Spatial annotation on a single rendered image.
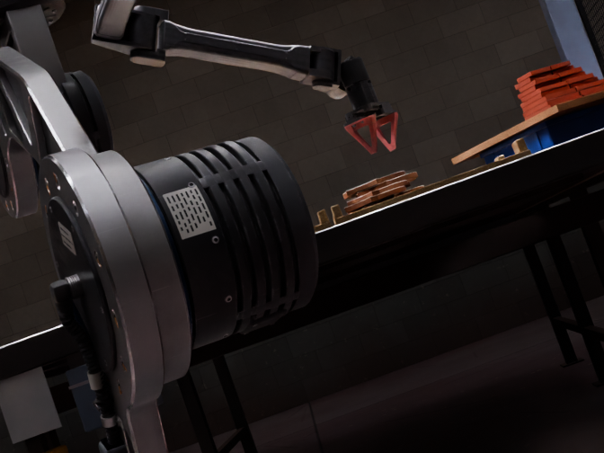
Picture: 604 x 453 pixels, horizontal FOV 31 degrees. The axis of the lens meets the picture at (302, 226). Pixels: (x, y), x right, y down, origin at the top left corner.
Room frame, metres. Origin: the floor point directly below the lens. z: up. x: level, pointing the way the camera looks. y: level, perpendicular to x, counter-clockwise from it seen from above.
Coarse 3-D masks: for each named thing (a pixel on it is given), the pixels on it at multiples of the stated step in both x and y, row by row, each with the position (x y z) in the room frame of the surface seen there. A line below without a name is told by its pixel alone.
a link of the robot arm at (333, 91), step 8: (328, 48) 2.23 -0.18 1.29; (336, 56) 2.25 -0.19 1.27; (336, 64) 2.24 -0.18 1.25; (336, 72) 2.24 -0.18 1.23; (320, 80) 2.22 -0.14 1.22; (336, 80) 2.23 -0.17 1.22; (320, 88) 2.24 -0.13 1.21; (328, 88) 2.23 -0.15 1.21; (336, 88) 2.30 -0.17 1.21; (344, 88) 2.30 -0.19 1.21; (336, 96) 2.34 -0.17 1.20
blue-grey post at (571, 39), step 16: (544, 0) 3.88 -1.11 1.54; (560, 0) 3.87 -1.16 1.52; (560, 16) 3.87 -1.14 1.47; (576, 16) 3.87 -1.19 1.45; (560, 32) 3.87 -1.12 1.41; (576, 32) 3.87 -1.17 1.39; (560, 48) 3.91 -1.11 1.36; (576, 48) 3.87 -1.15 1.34; (576, 64) 3.87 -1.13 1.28; (592, 64) 3.87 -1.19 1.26
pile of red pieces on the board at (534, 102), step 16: (560, 64) 2.96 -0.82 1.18; (528, 80) 2.93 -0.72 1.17; (544, 80) 2.92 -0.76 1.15; (560, 80) 2.96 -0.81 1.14; (576, 80) 2.95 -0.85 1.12; (592, 80) 2.98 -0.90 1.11; (528, 96) 2.95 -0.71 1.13; (544, 96) 2.90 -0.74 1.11; (560, 96) 2.91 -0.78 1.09; (576, 96) 2.93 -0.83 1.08; (528, 112) 2.96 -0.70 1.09
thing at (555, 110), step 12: (588, 96) 2.57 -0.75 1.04; (600, 96) 2.58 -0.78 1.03; (552, 108) 2.54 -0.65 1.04; (564, 108) 2.53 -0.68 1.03; (576, 108) 2.60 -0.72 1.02; (528, 120) 2.63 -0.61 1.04; (540, 120) 2.60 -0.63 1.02; (504, 132) 2.73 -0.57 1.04; (516, 132) 2.69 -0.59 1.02; (480, 144) 2.84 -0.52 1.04; (492, 144) 2.79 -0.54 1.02; (456, 156) 2.96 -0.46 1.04; (468, 156) 2.90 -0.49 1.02
